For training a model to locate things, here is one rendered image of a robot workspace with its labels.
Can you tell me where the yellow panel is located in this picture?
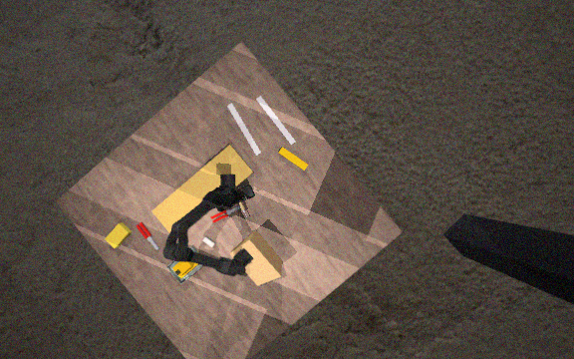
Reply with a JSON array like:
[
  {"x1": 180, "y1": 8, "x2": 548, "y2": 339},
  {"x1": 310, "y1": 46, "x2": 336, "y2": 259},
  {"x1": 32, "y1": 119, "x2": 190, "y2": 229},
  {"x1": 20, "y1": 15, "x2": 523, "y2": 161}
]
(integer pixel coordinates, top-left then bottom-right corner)
[{"x1": 152, "y1": 145, "x2": 254, "y2": 233}]

